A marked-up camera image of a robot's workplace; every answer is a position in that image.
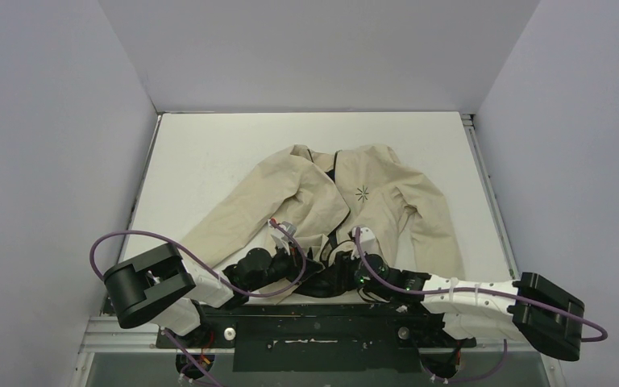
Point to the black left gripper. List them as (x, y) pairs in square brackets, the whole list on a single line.
[(294, 264)]

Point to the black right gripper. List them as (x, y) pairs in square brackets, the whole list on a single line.
[(338, 260)]

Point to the beige zip jacket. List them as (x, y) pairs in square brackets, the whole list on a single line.
[(325, 196)]

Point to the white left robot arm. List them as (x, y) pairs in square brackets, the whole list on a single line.
[(160, 287)]

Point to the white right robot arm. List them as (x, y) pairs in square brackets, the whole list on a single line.
[(531, 309)]

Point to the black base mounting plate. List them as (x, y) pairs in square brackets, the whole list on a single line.
[(320, 338)]

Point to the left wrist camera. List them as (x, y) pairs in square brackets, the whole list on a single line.
[(281, 234)]

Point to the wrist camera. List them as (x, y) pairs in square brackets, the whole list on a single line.
[(281, 234), (368, 242)]

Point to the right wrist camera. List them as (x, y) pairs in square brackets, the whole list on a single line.
[(368, 242)]

